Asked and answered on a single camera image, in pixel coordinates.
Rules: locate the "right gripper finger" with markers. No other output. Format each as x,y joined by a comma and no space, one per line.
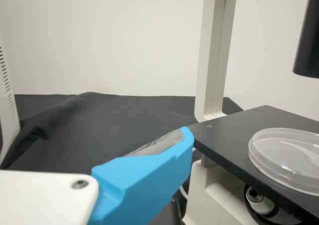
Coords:
147,177

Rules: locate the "petri dish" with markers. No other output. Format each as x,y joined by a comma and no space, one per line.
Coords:
286,155

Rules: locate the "cream microscope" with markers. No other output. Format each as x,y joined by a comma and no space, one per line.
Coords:
214,60

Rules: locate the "white incubator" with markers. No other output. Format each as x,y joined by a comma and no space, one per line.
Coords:
6,105

